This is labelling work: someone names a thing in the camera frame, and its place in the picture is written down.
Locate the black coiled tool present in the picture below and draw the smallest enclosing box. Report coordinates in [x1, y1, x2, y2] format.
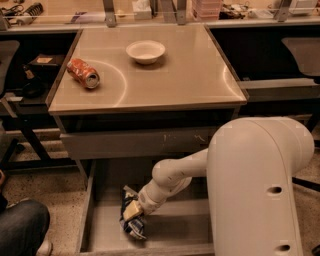
[16, 2, 44, 26]

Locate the pink plastic bin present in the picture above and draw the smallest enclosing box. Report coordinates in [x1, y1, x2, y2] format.
[191, 0, 222, 21]

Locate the black chair base right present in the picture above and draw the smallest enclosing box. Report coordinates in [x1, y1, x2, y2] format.
[292, 177, 320, 192]

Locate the white paper bowl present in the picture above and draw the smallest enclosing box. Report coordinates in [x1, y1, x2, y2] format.
[126, 40, 166, 65]

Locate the open middle drawer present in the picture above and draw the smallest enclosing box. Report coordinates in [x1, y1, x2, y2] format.
[76, 157, 214, 256]

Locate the orange soda can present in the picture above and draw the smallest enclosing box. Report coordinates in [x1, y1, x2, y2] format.
[67, 58, 100, 89]

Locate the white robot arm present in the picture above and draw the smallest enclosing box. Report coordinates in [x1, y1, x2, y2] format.
[120, 117, 315, 256]

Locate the closed top drawer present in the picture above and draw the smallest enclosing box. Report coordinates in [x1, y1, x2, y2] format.
[61, 127, 216, 160]

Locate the white tissue box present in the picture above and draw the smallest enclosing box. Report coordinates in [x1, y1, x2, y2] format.
[132, 0, 152, 20]

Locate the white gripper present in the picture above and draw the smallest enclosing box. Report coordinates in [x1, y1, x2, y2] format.
[123, 186, 169, 221]

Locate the black box with label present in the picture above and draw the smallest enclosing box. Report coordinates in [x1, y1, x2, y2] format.
[28, 54, 65, 75]

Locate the grey office chair left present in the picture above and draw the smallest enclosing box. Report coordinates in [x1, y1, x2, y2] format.
[0, 40, 20, 171]

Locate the dark bottle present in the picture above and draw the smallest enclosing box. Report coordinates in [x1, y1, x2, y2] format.
[22, 65, 45, 98]

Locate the grey drawer cabinet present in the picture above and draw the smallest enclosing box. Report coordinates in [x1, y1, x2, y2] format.
[45, 23, 250, 188]

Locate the blue chip bag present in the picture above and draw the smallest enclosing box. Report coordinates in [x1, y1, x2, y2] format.
[119, 185, 146, 240]

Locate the person hand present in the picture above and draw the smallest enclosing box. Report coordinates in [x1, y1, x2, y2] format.
[0, 169, 6, 187]

